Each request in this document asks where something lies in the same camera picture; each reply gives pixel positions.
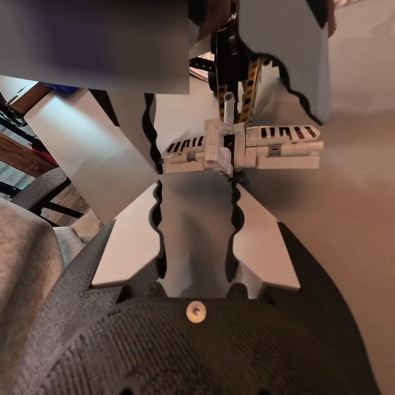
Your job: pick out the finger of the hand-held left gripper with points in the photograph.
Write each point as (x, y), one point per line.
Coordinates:
(287, 37)
(132, 123)

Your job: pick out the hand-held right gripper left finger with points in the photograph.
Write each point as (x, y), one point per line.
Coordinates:
(129, 247)

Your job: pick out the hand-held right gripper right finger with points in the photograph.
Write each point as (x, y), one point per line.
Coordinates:
(265, 253)

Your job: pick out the lego airplane model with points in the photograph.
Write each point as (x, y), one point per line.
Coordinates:
(222, 145)

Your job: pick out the person's grey hoodie torso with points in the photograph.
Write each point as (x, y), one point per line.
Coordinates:
(27, 262)

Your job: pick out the grey office chair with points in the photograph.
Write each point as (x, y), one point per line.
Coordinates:
(43, 185)

